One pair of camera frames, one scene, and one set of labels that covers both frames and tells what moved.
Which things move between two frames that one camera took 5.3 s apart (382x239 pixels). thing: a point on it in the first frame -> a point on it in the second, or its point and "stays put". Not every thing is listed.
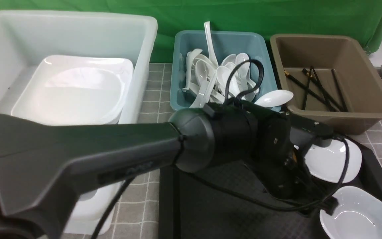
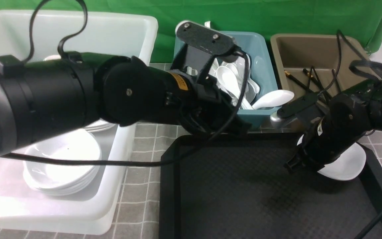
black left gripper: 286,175 -> 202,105
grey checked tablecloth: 137,213 stays put
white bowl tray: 328,163 stays put
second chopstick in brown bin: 323,90 stays put
